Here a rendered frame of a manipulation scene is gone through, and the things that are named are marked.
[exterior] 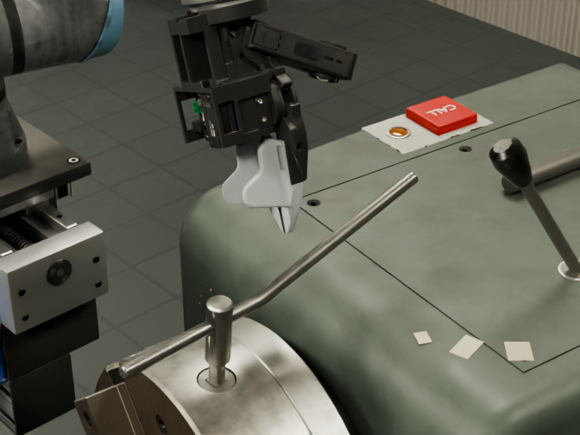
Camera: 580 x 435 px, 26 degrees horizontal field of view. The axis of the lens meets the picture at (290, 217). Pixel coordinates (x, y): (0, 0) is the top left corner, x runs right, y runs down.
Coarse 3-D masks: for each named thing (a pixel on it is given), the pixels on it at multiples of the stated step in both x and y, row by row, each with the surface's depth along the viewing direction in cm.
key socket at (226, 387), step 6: (204, 372) 109; (228, 372) 109; (198, 378) 108; (204, 378) 108; (228, 378) 108; (234, 378) 108; (204, 384) 108; (210, 384) 108; (222, 384) 108; (228, 384) 108; (234, 384) 108; (210, 390) 107; (216, 390) 107; (222, 390) 107; (228, 390) 107
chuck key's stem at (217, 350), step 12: (216, 300) 103; (228, 300) 103; (216, 312) 102; (228, 312) 103; (216, 324) 103; (228, 324) 104; (216, 336) 104; (228, 336) 104; (216, 348) 105; (228, 348) 105; (216, 360) 105; (228, 360) 106; (216, 372) 107; (216, 384) 108
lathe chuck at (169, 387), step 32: (192, 352) 112; (128, 384) 114; (160, 384) 108; (192, 384) 107; (256, 384) 108; (160, 416) 110; (192, 416) 105; (224, 416) 105; (256, 416) 106; (288, 416) 107
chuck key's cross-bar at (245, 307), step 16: (416, 176) 115; (384, 192) 113; (400, 192) 114; (368, 208) 112; (384, 208) 113; (352, 224) 111; (336, 240) 110; (304, 256) 109; (320, 256) 109; (288, 272) 108; (304, 272) 109; (272, 288) 107; (240, 304) 106; (256, 304) 106; (176, 336) 102; (192, 336) 102; (160, 352) 100; (176, 352) 101; (128, 368) 98; (144, 368) 99
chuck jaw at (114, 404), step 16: (80, 400) 114; (96, 400) 113; (112, 400) 113; (128, 400) 114; (80, 416) 115; (96, 416) 112; (112, 416) 113; (128, 416) 114; (96, 432) 113; (112, 432) 113; (128, 432) 113; (144, 432) 114
